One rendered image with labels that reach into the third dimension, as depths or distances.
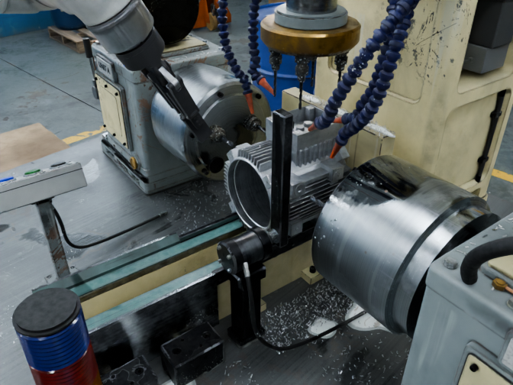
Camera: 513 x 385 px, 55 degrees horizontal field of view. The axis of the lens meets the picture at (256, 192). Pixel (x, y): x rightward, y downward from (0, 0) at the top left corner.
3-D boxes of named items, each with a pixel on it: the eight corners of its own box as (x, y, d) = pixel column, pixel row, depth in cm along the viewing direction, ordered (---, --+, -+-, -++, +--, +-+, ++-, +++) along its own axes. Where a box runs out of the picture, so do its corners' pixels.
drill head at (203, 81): (208, 122, 152) (202, 40, 138) (281, 170, 127) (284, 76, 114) (132, 143, 140) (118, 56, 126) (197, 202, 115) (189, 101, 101)
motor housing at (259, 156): (293, 184, 120) (296, 112, 110) (348, 221, 107) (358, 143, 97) (224, 211, 111) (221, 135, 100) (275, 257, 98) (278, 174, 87)
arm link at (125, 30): (120, -18, 76) (141, 14, 81) (75, 20, 75) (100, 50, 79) (145, -9, 70) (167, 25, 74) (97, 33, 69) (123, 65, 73)
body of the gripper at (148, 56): (162, 27, 74) (192, 72, 81) (137, 16, 80) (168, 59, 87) (124, 59, 73) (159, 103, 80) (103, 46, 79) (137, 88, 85)
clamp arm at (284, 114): (280, 235, 91) (285, 106, 77) (291, 244, 89) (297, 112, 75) (265, 242, 89) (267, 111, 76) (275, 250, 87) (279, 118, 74)
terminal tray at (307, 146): (308, 134, 109) (310, 103, 105) (341, 152, 102) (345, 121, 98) (264, 149, 103) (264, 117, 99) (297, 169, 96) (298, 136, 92)
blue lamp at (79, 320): (78, 314, 52) (69, 283, 50) (98, 351, 48) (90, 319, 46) (18, 341, 49) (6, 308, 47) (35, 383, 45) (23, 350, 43)
